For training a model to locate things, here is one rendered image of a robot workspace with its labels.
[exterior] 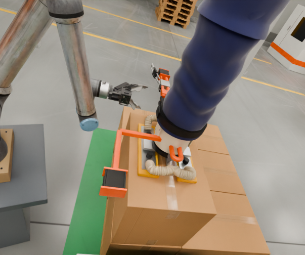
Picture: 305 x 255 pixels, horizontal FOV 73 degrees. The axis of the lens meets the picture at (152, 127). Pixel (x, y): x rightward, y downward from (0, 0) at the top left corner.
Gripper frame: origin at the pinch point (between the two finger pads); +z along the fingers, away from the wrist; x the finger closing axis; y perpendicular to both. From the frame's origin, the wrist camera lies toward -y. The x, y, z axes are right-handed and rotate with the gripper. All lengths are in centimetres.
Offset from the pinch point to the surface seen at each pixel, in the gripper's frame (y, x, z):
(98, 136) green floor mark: -69, -107, -20
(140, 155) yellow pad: 34.3, -10.7, 0.2
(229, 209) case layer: 33, -52, 75
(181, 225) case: 59, -26, 24
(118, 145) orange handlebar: 41.7, 1.2, -12.4
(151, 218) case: 59, -21, 8
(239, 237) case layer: 52, -52, 76
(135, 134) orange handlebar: 33.1, 0.9, -5.3
